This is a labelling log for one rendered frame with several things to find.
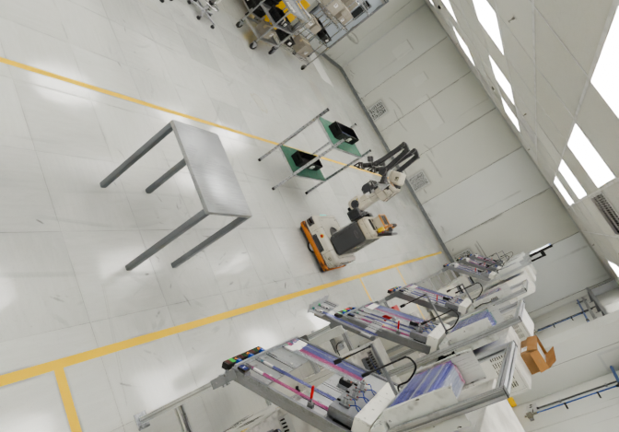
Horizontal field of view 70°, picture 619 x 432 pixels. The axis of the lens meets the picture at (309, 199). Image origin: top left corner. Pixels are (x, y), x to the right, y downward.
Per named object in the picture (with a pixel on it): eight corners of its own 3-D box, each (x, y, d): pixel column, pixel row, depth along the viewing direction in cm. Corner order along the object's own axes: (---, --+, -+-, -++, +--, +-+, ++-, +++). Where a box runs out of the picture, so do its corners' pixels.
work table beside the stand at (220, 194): (148, 189, 359) (217, 134, 329) (176, 267, 337) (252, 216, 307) (99, 182, 320) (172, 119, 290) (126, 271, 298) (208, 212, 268)
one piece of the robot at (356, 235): (347, 258, 572) (402, 227, 541) (330, 262, 524) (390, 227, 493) (335, 235, 581) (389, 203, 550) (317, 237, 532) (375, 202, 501)
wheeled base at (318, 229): (343, 267, 580) (358, 259, 570) (322, 273, 523) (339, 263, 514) (320, 222, 597) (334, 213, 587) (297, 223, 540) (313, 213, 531)
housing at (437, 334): (423, 353, 327) (427, 334, 326) (437, 338, 370) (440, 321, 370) (434, 357, 323) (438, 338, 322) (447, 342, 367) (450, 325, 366)
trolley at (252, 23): (233, 23, 755) (276, -18, 717) (256, 32, 838) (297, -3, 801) (250, 49, 752) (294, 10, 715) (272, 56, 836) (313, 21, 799)
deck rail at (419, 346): (341, 322, 356) (343, 315, 356) (342, 321, 358) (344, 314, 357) (428, 355, 323) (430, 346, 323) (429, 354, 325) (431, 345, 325)
